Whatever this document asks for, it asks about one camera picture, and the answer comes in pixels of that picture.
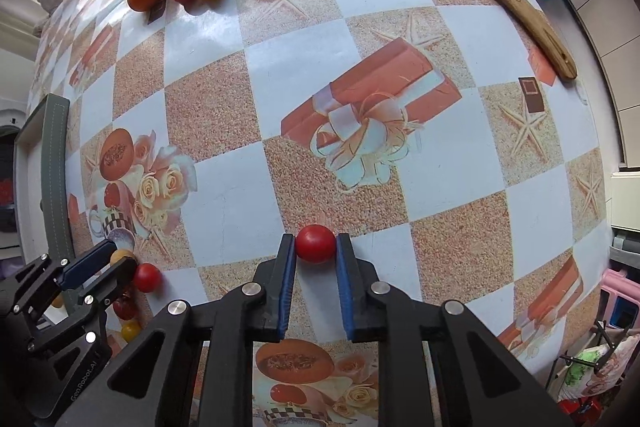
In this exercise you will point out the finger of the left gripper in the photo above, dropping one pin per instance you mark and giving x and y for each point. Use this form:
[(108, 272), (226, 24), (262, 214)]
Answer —
[(108, 286), (78, 272)]

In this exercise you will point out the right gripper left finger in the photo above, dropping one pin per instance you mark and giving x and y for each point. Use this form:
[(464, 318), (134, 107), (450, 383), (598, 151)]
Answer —
[(276, 276)]

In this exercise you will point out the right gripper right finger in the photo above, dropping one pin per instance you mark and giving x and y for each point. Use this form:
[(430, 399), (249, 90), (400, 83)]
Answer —
[(360, 315)]

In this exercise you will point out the red stemmed cherry tomato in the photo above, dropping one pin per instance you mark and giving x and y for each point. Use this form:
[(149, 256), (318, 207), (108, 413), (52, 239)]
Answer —
[(147, 278)]

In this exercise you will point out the yellow cherry tomato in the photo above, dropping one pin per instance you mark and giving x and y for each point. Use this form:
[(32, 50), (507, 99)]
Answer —
[(130, 330)]

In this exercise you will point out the grey shallow tray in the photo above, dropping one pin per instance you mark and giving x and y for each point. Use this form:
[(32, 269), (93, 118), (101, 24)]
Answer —
[(50, 176)]

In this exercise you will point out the checkered printed tablecloth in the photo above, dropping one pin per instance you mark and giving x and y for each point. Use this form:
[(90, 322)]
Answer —
[(432, 132)]

